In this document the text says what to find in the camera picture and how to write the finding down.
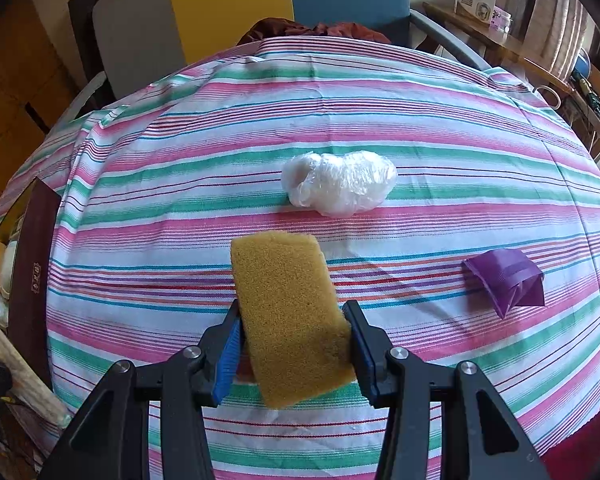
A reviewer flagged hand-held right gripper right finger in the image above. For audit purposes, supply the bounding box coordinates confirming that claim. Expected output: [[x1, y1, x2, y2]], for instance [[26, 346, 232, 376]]
[[342, 300, 552, 480]]

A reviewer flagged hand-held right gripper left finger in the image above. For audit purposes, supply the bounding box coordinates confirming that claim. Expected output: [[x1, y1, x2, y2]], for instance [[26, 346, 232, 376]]
[[40, 300, 244, 480]]

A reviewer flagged large yellow sponge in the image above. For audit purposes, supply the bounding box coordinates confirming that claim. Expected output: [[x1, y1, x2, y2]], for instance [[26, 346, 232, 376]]
[[230, 232, 357, 409]]

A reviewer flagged purple packet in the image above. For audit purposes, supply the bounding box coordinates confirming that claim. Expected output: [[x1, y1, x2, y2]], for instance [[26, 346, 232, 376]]
[[462, 248, 547, 320]]

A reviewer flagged clear plastic bag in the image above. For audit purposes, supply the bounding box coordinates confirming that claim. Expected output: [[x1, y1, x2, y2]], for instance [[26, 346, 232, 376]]
[[281, 151, 399, 219]]

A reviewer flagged striped tablecloth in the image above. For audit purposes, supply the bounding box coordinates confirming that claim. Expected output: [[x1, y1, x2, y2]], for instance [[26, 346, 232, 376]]
[[0, 35, 600, 480]]

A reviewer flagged pale wooden bar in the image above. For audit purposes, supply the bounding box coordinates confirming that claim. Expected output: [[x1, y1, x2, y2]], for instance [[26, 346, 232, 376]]
[[0, 305, 74, 429]]

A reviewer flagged dark red cloth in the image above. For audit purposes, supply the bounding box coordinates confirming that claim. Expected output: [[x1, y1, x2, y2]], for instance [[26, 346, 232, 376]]
[[237, 17, 392, 46]]

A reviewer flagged wooden cabinet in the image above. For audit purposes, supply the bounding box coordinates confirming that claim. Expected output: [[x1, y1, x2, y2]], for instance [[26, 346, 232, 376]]
[[0, 0, 86, 241]]

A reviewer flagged grey yellow blue chair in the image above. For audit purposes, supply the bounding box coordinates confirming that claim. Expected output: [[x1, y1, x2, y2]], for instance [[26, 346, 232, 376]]
[[68, 0, 492, 111]]

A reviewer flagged wooden side table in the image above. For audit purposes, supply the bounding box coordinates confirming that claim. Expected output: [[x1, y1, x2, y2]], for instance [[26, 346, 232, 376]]
[[422, 2, 600, 163]]

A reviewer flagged small pink box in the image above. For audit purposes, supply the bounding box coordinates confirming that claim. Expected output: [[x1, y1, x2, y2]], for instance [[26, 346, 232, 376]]
[[489, 7, 514, 32]]

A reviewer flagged blue ball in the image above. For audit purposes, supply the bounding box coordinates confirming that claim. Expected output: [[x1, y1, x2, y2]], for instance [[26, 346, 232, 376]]
[[576, 47, 595, 82]]

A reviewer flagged pink striped curtain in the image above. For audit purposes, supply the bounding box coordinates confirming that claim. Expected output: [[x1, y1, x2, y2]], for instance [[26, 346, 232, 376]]
[[528, 0, 590, 78]]

